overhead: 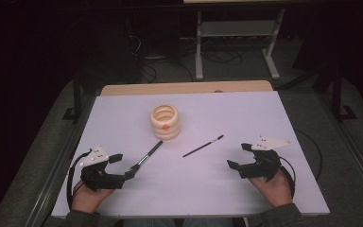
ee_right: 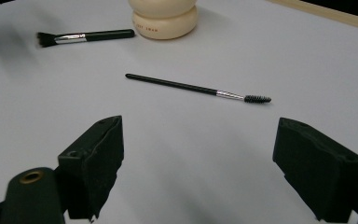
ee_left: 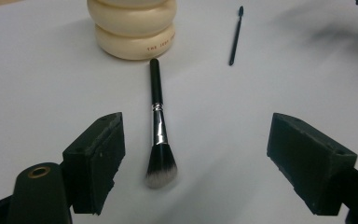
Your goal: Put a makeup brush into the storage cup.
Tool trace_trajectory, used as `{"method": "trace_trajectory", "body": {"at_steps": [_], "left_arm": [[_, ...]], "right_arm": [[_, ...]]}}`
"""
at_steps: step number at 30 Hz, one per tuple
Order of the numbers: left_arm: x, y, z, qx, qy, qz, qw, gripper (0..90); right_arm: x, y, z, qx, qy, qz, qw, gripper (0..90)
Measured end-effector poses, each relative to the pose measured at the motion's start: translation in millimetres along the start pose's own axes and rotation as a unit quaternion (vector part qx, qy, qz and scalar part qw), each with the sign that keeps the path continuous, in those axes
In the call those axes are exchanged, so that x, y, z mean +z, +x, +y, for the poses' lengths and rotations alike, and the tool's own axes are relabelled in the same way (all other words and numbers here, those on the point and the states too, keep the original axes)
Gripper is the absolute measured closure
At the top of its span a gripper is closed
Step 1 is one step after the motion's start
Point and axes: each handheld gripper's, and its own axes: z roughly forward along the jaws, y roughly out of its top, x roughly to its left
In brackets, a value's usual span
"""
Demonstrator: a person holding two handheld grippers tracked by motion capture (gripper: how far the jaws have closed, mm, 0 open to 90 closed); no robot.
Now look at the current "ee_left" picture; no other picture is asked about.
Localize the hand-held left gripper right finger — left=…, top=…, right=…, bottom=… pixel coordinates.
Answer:
left=267, top=112, right=358, bottom=217

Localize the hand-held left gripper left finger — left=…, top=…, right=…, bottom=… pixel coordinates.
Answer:
left=62, top=111, right=126, bottom=216

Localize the black fluffy makeup brush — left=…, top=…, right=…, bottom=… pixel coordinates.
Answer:
left=145, top=58, right=179, bottom=189

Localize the cream ribbed brush holder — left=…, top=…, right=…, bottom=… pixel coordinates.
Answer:
left=86, top=0, right=178, bottom=62

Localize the thin black makeup brush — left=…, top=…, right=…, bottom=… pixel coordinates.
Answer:
left=228, top=5, right=245, bottom=67

